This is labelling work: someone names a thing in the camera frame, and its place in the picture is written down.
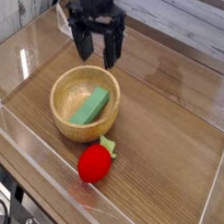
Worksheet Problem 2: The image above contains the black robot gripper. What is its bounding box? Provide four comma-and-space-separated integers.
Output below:
66, 0, 125, 69

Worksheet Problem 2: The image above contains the green rectangular block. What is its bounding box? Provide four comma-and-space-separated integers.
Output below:
69, 88, 109, 124

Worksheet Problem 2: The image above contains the brown wooden bowl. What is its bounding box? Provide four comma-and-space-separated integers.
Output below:
47, 64, 123, 145

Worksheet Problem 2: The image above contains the red plush strawberry toy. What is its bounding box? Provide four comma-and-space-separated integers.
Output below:
77, 136, 117, 183

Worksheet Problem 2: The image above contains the black metal frame bracket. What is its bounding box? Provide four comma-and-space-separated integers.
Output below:
9, 185, 40, 224

